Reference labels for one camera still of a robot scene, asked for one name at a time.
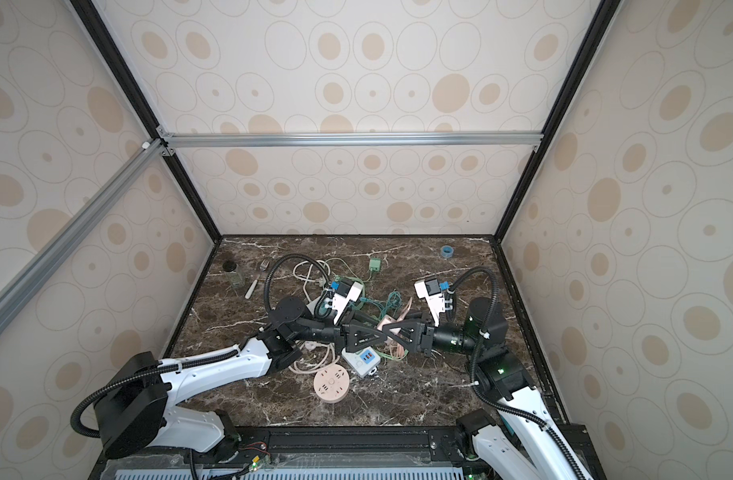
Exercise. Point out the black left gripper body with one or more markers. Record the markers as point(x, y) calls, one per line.
point(337, 341)

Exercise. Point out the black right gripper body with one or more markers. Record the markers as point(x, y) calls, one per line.
point(427, 341)

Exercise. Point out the pink charger plug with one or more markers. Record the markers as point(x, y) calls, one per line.
point(389, 324)

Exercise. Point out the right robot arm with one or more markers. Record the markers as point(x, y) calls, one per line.
point(514, 432)

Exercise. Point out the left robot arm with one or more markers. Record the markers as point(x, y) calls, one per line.
point(141, 406)

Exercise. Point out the white colourful power strip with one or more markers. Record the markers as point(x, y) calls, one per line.
point(364, 362)

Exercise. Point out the round pink power socket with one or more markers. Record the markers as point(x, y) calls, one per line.
point(331, 384)

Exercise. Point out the green charger far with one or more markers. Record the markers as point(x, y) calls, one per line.
point(375, 265)

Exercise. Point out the glass spice jar black lid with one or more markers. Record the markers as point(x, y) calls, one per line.
point(233, 274)

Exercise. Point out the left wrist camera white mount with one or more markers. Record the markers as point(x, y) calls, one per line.
point(341, 295)

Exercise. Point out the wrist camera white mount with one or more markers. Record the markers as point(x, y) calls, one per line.
point(438, 296)
point(341, 295)

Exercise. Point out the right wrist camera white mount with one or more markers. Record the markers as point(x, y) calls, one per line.
point(438, 296)

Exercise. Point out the aluminium frame crossbar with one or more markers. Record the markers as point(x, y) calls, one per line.
point(309, 140)

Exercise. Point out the aluminium frame left bar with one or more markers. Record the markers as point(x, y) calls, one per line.
point(16, 295)

